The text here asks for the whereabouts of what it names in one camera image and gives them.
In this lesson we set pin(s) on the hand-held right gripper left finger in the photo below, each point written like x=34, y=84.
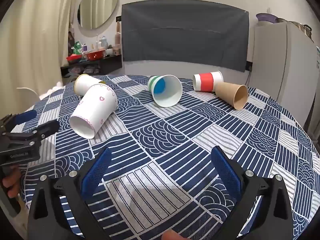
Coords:
x=96, y=173

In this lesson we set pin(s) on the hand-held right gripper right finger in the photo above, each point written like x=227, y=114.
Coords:
x=226, y=173

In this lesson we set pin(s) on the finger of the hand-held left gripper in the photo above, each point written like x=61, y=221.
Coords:
x=47, y=128
x=25, y=117

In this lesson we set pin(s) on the white cup with pink hearts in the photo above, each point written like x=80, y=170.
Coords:
x=97, y=105

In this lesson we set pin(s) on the white cup with yellow rim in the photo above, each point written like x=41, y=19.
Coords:
x=83, y=83

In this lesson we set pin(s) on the brown paper cup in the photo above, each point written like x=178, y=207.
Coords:
x=227, y=92

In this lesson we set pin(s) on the white cup with red band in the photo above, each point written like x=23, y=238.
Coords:
x=207, y=81

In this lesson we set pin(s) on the white cup with green stripes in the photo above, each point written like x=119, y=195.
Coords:
x=171, y=93

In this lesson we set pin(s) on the person's left hand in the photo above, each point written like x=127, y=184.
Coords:
x=12, y=183

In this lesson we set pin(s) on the person's right hand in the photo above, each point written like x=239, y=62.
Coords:
x=173, y=236

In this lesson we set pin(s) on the blue white patterned tablecloth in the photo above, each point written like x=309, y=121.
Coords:
x=175, y=142

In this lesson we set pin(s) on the red basket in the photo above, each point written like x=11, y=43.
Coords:
x=73, y=59

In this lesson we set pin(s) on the cream curtain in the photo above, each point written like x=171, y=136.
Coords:
x=32, y=42

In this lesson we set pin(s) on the green packet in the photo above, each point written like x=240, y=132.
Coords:
x=77, y=48

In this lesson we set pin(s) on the red dotted bowl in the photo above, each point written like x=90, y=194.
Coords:
x=95, y=55

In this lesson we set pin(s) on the black shelf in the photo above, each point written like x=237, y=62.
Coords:
x=110, y=65

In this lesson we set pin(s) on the beige bottle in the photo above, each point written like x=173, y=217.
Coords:
x=117, y=35

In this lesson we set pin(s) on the white refrigerator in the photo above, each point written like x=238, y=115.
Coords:
x=282, y=67

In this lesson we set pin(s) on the grey cloth cover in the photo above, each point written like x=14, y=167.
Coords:
x=185, y=35

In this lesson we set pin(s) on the purple basin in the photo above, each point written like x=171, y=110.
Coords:
x=266, y=17

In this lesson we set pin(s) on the oval wall mirror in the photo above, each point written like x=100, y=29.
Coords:
x=97, y=7

